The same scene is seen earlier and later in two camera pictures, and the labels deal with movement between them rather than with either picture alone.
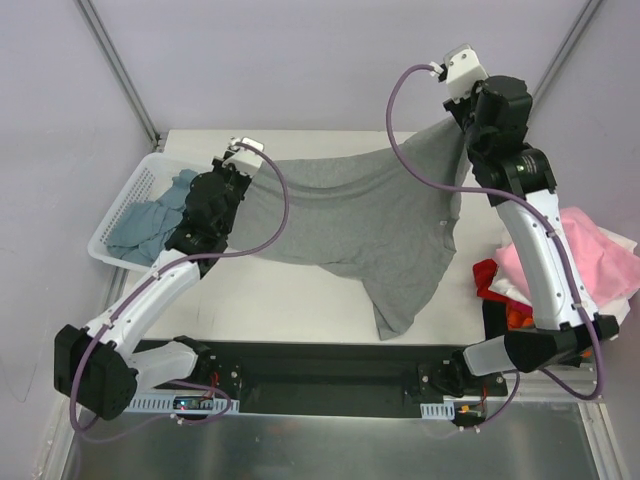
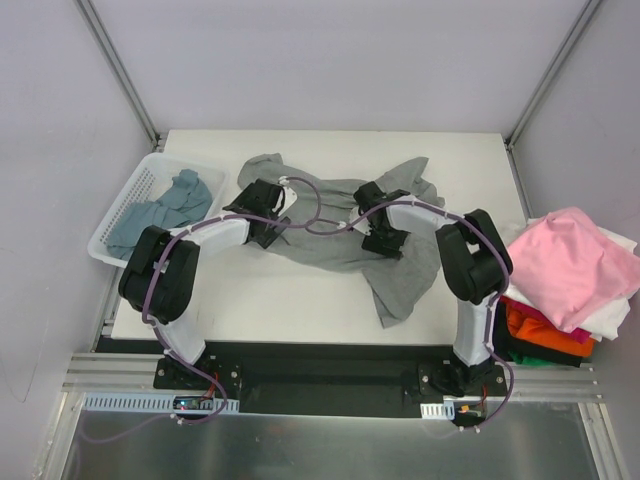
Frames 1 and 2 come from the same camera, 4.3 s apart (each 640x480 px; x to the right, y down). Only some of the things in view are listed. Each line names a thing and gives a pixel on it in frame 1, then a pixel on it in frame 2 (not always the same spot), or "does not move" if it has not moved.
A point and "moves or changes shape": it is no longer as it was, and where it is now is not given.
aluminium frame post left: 123,74 does not move
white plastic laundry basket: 146,185 does not move
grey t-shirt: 363,217 moves or changes shape
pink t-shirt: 608,270 does not move
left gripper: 232,176 to 270,232
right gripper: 461,112 to 382,245
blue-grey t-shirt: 143,233 does not move
